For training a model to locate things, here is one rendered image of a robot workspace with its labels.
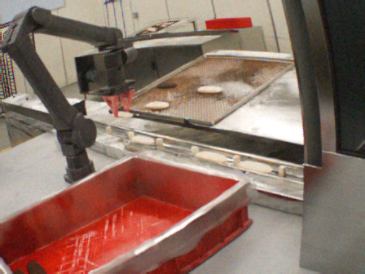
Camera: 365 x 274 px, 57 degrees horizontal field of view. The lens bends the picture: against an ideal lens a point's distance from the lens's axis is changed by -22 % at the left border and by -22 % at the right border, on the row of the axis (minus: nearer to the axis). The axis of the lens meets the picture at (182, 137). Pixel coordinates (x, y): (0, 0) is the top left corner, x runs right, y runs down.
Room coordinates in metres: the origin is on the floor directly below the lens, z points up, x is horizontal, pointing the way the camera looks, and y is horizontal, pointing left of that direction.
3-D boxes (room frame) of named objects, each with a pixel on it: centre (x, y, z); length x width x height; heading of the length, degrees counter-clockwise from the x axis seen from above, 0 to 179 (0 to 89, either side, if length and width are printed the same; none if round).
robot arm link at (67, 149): (1.02, 0.29, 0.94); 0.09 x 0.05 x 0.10; 150
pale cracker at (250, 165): (0.82, -0.14, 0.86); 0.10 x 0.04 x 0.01; 38
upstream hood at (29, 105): (2.07, 0.83, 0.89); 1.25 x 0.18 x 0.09; 38
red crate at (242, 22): (4.91, -0.83, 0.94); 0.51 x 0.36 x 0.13; 42
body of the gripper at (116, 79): (1.22, 0.17, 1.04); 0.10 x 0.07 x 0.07; 128
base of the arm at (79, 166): (1.00, 0.29, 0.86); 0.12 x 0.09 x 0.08; 38
